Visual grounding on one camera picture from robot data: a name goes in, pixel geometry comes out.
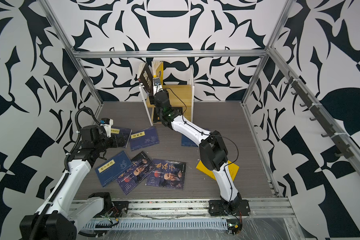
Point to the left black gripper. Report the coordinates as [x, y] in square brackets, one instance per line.
[115, 143]

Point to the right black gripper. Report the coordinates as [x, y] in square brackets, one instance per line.
[153, 99]

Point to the blue book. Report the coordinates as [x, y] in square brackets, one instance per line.
[113, 168]
[186, 142]
[144, 138]
[120, 136]

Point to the yellow cartoon book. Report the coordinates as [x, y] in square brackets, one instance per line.
[233, 169]
[158, 70]

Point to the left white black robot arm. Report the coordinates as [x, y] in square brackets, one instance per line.
[52, 220]

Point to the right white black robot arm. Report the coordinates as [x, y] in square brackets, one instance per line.
[212, 148]

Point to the dark portrait book left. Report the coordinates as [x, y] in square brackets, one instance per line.
[141, 167]

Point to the dark portrait book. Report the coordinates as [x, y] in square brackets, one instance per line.
[167, 174]
[141, 167]

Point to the dark portrait book right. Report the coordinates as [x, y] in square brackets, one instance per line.
[167, 174]

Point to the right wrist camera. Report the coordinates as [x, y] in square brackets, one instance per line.
[157, 85]

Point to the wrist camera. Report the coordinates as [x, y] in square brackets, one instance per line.
[107, 124]
[157, 85]

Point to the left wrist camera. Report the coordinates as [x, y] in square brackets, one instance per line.
[107, 124]

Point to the wooden white frame bookshelf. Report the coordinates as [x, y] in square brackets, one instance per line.
[180, 96]

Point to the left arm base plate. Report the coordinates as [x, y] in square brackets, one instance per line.
[118, 209]

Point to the white slotted cable duct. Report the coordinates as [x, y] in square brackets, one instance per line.
[156, 224]

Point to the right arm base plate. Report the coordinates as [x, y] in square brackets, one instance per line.
[219, 208]

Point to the wall coat hook rail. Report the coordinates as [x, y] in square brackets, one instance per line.
[317, 111]

